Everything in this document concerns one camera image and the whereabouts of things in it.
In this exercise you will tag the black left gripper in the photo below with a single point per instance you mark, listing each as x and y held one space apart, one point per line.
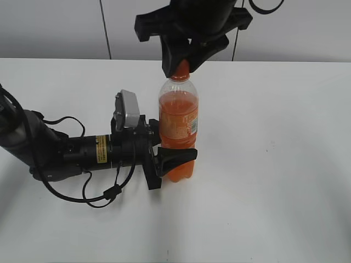
131 147

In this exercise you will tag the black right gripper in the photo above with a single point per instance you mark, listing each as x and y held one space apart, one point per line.
193 31

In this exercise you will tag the orange bottle cap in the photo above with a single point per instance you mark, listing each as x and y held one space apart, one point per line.
182 72

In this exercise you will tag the orange soda plastic bottle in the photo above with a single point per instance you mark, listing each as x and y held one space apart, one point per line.
178 105

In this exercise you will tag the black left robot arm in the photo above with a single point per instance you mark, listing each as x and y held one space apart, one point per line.
30 138

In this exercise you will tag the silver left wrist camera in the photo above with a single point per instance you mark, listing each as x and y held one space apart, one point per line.
127 113

